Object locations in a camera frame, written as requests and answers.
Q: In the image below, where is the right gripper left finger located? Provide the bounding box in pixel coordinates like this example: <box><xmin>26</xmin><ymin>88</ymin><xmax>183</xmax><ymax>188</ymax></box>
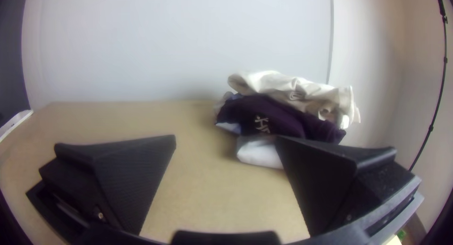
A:
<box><xmin>26</xmin><ymin>134</ymin><xmax>176</xmax><ymax>238</ymax></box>

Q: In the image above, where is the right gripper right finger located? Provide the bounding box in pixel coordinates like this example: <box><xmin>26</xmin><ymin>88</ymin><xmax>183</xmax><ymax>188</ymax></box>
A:
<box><xmin>275</xmin><ymin>135</ymin><xmax>422</xmax><ymax>237</ymax></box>

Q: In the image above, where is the heap of clothes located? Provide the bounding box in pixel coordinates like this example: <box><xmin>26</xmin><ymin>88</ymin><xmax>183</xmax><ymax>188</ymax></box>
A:
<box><xmin>214</xmin><ymin>70</ymin><xmax>361</xmax><ymax>169</ymax></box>

